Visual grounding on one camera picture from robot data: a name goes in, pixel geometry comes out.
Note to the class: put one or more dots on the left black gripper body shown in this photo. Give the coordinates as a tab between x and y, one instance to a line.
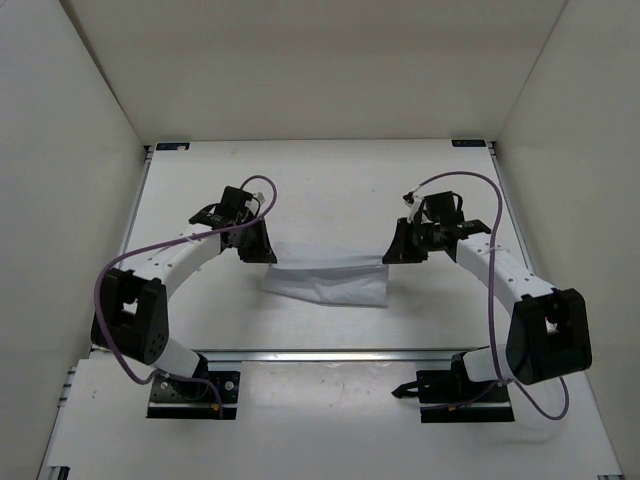
234	241

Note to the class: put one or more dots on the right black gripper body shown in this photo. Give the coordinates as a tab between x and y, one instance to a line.
424	235

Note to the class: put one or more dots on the white skirt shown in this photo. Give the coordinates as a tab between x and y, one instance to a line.
348	280

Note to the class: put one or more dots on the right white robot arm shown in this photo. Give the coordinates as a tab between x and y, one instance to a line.
548	334

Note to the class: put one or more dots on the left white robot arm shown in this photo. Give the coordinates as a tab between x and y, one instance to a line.
132	316

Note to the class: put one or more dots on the right blue corner label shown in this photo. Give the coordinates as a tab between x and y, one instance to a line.
468	143

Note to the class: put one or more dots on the blue corner label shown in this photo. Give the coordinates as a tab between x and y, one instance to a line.
468	143
172	146

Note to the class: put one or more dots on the left blue corner label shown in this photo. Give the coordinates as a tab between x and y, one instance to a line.
172	146

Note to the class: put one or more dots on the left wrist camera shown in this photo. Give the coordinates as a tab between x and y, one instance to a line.
258	199

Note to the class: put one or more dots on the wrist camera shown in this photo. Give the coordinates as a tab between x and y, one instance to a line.
258	199
413	200

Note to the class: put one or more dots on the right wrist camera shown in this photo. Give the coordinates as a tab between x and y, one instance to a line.
413	200

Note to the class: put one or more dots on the aluminium front rail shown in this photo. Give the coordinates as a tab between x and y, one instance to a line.
317	355

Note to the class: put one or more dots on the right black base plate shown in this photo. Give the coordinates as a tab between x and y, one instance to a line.
465	400

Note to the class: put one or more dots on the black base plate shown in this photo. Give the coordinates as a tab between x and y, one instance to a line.
170	399
465	400

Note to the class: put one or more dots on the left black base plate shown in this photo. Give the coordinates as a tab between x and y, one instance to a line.
170	399

